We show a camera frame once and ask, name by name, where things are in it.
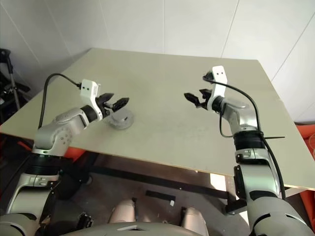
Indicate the pale pink rounded shell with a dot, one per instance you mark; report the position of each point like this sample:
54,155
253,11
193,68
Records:
123,211
195,221

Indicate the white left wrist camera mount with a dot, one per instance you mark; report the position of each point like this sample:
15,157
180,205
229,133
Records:
87,88

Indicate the black tape strip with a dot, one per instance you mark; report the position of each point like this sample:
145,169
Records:
160,195

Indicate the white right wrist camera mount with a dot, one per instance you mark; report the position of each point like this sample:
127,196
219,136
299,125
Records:
219,73

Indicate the black table leg with clamp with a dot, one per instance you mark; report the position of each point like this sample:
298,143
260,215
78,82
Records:
235,206

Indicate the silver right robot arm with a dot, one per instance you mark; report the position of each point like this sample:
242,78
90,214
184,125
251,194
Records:
261,177

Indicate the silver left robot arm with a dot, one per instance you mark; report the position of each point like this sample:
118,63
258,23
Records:
59,127

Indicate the black zip tie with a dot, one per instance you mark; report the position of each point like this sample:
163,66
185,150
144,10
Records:
273,137

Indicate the black folding stand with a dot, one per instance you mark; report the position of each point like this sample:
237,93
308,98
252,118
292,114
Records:
9,81

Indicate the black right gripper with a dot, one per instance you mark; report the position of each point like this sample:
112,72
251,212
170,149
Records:
204,101

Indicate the silver robot torso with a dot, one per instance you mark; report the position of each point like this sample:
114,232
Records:
137,229

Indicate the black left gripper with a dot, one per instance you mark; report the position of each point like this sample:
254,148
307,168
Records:
105,108

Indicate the black table crossbar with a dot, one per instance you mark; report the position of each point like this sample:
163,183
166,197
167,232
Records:
160,182

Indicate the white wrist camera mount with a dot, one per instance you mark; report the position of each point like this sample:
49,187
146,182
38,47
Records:
87,88
219,73

